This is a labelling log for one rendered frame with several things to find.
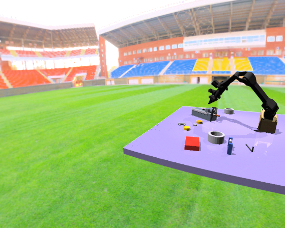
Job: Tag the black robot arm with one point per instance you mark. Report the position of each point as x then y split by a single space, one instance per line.
249 79

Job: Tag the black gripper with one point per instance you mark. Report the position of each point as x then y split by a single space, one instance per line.
214 97

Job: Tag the red block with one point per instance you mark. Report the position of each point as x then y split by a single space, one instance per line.
192 143

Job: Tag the dark grey ring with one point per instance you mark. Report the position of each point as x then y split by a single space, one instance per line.
229 111
216 137

